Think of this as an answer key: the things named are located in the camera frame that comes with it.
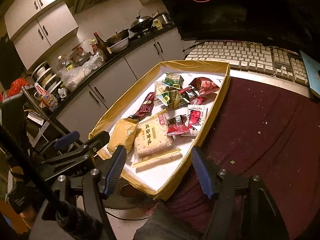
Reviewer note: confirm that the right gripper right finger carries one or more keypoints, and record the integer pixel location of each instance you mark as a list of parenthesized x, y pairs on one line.
[(205, 175)]

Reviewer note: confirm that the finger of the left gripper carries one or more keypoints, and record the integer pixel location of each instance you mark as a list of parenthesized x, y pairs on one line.
[(97, 142), (67, 140)]

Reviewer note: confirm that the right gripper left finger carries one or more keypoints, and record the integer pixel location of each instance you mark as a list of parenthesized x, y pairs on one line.
[(111, 170)]

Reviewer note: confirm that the tan yellow snack bag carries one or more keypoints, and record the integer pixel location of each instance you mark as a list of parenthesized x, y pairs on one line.
[(124, 134)]

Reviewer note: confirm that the beige cracker packet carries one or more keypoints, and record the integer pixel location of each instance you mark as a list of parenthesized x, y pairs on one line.
[(152, 142)]

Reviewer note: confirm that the white red snack packet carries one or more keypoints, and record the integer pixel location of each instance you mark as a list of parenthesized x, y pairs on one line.
[(196, 116)]

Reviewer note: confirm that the dark red long packet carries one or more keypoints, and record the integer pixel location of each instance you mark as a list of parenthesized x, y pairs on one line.
[(145, 108)]

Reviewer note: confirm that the small red black packet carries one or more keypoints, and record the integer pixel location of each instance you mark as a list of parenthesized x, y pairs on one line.
[(191, 96)]

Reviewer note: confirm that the red snack bag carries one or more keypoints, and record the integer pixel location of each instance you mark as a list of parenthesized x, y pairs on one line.
[(204, 85)]

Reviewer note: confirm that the green snack packet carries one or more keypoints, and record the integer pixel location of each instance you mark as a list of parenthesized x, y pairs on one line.
[(173, 80), (172, 99)]

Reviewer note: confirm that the red striped candy packet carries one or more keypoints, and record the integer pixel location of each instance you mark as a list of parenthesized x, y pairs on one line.
[(177, 126)]

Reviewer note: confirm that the cardboard tray box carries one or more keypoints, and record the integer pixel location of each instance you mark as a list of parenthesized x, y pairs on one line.
[(160, 179)]

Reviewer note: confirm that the dark red table cloth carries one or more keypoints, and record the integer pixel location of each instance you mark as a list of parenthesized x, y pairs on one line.
[(273, 133)]

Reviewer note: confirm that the dark sauce bottle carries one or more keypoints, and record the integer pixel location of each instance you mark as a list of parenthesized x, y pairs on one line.
[(102, 46)]

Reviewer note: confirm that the metal bowl on counter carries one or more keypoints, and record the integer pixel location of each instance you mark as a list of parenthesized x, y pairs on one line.
[(119, 41)]

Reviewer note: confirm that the white mechanical keyboard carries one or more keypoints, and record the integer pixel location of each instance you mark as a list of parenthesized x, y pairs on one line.
[(254, 57)]

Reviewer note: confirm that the black wok on stove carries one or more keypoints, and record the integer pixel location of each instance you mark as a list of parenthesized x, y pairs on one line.
[(143, 22)]

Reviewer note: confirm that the light blue notebook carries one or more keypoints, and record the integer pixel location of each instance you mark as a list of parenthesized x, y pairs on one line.
[(312, 70)]

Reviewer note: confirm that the black computer monitor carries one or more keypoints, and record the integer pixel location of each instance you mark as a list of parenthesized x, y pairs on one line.
[(291, 20)]

